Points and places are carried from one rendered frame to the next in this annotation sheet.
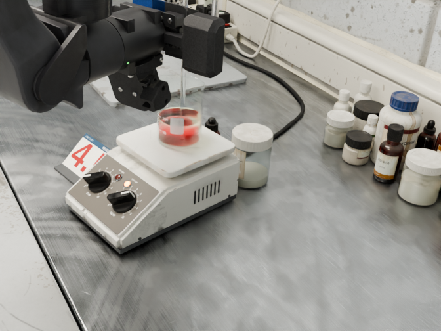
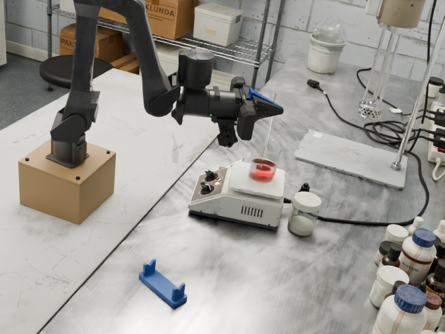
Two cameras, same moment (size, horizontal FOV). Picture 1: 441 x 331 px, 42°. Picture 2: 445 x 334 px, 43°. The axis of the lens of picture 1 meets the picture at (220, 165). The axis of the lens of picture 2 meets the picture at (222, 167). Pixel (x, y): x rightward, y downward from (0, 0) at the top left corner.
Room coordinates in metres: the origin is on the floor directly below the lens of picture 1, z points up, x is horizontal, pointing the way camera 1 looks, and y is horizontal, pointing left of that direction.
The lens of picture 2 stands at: (-0.11, -0.67, 1.60)
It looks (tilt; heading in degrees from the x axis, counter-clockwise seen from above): 29 degrees down; 48
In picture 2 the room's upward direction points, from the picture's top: 9 degrees clockwise
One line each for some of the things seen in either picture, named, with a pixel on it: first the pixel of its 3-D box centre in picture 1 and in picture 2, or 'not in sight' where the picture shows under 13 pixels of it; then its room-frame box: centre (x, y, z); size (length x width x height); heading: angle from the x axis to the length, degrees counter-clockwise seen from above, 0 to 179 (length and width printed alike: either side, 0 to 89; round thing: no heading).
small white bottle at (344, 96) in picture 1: (341, 110); (414, 232); (0.91, -0.20, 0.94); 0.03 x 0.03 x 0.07
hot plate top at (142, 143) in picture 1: (175, 144); (257, 179); (0.67, 0.06, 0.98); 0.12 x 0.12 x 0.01; 44
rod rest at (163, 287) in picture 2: not in sight; (163, 281); (0.36, -0.06, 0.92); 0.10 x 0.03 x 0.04; 98
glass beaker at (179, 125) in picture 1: (178, 113); (263, 162); (0.68, 0.06, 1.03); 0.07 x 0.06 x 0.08; 40
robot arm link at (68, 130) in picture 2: not in sight; (71, 118); (0.33, 0.27, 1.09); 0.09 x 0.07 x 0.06; 57
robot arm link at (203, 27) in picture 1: (131, 36); (227, 105); (0.59, 0.10, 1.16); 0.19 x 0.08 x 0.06; 58
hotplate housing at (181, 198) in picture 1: (160, 177); (242, 193); (0.65, 0.08, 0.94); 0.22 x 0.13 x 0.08; 134
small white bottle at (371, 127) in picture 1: (369, 132); not in sight; (0.85, -0.24, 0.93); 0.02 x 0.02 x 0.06
